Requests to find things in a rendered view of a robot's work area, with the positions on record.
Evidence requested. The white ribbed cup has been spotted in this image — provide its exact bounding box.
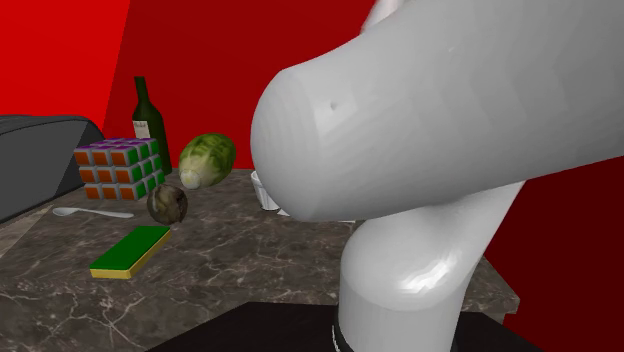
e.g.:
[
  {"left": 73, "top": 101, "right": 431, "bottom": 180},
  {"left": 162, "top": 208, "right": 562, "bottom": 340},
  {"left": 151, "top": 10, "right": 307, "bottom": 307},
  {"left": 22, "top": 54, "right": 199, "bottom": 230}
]
[{"left": 250, "top": 169, "right": 281, "bottom": 212}]

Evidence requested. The green cabbage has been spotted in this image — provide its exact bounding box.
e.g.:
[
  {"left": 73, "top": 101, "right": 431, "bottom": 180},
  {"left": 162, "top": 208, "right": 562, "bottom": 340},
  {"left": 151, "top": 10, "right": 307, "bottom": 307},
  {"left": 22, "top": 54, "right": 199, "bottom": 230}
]
[{"left": 177, "top": 132, "right": 238, "bottom": 190}]

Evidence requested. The brown round ball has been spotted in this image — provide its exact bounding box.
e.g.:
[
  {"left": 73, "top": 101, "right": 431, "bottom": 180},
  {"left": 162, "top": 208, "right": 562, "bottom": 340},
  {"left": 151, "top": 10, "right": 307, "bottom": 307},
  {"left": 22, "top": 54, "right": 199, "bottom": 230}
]
[{"left": 146, "top": 183, "right": 189, "bottom": 226}]

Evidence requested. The black robot stand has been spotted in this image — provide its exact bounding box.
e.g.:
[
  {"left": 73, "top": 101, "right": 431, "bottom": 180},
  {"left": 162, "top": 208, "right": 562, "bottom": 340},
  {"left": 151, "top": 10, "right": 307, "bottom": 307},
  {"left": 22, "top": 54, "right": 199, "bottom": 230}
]
[{"left": 147, "top": 301, "right": 542, "bottom": 352}]

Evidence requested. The dark green wine bottle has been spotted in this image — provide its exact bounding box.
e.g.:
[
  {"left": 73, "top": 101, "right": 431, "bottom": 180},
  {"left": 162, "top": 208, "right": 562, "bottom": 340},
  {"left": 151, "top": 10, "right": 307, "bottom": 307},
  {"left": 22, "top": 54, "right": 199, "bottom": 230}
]
[{"left": 131, "top": 76, "right": 173, "bottom": 176}]

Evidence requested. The colourful puzzle cube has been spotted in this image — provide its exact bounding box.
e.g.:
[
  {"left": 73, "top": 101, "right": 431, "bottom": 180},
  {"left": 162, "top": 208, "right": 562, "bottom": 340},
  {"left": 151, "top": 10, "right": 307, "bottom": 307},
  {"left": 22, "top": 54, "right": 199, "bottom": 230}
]
[{"left": 73, "top": 137, "right": 166, "bottom": 202}]

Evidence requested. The green and yellow sponge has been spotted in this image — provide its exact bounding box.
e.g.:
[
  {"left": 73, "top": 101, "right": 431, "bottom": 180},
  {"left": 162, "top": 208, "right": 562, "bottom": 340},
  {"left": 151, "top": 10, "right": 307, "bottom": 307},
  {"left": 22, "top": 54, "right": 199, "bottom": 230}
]
[{"left": 89, "top": 225, "right": 172, "bottom": 281}]

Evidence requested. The white spoon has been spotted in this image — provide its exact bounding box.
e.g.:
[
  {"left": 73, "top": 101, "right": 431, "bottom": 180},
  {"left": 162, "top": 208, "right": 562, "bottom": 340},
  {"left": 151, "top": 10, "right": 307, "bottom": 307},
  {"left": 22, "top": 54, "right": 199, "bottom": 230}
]
[{"left": 52, "top": 206, "right": 135, "bottom": 220}]

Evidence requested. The dark grey sofa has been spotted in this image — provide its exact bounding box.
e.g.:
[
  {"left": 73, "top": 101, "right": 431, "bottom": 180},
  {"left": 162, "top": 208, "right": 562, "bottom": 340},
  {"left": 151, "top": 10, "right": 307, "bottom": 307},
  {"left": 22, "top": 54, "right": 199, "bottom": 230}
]
[{"left": 0, "top": 114, "right": 106, "bottom": 224}]

